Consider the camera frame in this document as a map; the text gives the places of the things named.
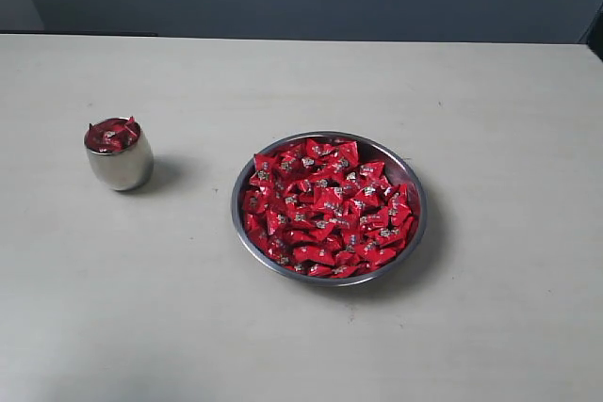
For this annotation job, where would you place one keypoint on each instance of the red candy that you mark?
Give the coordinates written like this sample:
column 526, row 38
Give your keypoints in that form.
column 94, row 138
column 113, row 141
column 132, row 129

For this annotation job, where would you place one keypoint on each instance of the pile of red candies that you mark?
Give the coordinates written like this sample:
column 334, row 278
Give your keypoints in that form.
column 330, row 209

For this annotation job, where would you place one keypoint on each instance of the round steel bowl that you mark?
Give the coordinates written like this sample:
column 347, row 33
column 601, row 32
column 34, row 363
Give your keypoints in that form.
column 328, row 208

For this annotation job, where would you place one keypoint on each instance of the steel cup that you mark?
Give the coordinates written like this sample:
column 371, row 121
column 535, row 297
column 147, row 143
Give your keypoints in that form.
column 128, row 169

